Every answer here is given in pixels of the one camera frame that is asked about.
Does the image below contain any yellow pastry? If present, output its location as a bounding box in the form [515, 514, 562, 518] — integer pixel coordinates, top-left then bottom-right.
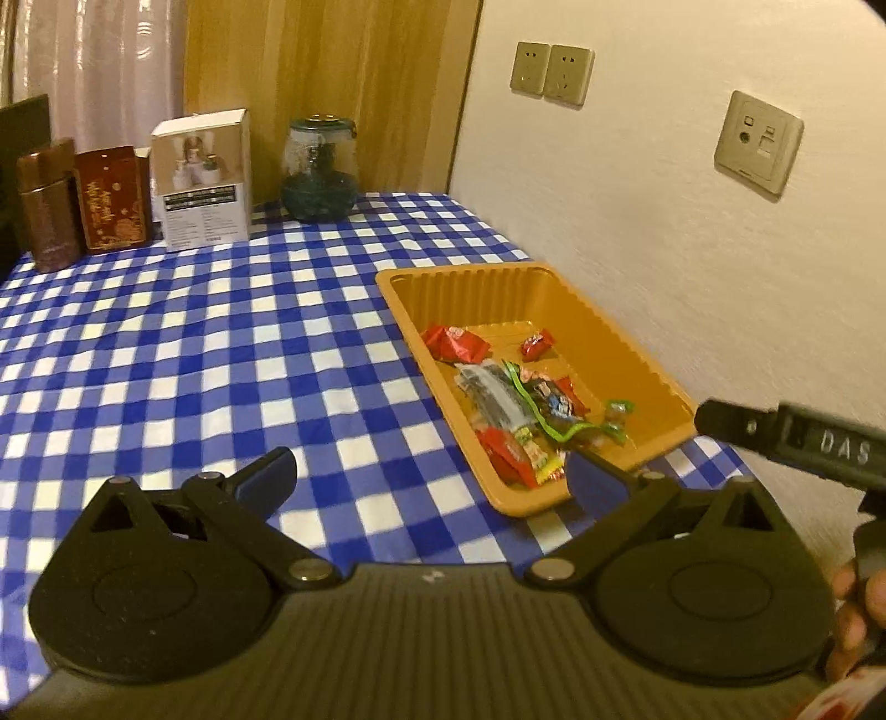
[513, 426, 566, 486]

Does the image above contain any green edged snack bag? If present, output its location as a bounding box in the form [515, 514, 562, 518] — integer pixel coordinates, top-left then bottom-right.
[502, 360, 611, 445]

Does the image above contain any red gold snack packet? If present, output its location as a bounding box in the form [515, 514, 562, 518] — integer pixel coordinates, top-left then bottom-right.
[476, 428, 538, 489]

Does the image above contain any grey clear snack packet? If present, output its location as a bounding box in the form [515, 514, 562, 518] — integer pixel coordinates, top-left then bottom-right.
[455, 360, 536, 432]

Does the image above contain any small red candy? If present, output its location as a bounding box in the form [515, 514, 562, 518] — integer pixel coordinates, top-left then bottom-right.
[519, 328, 554, 362]

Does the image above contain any large red snack packet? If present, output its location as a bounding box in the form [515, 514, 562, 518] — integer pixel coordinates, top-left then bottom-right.
[422, 326, 491, 364]

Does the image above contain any green brown candy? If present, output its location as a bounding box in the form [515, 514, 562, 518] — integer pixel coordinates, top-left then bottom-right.
[601, 399, 635, 445]

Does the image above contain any person right hand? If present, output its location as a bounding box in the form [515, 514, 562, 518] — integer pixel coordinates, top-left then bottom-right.
[826, 563, 886, 682]

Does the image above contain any orange plastic tray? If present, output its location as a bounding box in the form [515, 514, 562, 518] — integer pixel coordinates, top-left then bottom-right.
[377, 263, 696, 517]

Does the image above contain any blue white checkered tablecloth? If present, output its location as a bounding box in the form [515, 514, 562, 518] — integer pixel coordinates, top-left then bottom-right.
[0, 190, 757, 707]

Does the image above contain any green glass jar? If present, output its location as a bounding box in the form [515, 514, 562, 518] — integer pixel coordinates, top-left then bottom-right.
[281, 114, 360, 224]

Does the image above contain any white product box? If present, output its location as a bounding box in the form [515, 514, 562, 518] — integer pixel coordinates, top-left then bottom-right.
[150, 108, 253, 252]

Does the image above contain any dark red gift box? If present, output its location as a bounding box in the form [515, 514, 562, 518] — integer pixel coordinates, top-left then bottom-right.
[75, 146, 153, 255]

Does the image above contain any brown cylindrical tin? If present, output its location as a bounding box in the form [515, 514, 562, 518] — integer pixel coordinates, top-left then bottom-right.
[17, 138, 83, 273]

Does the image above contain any black chair back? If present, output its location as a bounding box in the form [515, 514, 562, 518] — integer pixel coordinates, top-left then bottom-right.
[0, 92, 54, 282]

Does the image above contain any beige window curtain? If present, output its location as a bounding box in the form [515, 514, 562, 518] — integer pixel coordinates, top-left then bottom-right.
[2, 0, 188, 150]

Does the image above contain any beige wall socket plate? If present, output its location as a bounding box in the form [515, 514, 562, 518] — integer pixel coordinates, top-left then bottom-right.
[713, 90, 805, 198]

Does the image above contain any double wall outlet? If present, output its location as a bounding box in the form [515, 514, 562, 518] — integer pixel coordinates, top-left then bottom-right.
[509, 42, 596, 108]

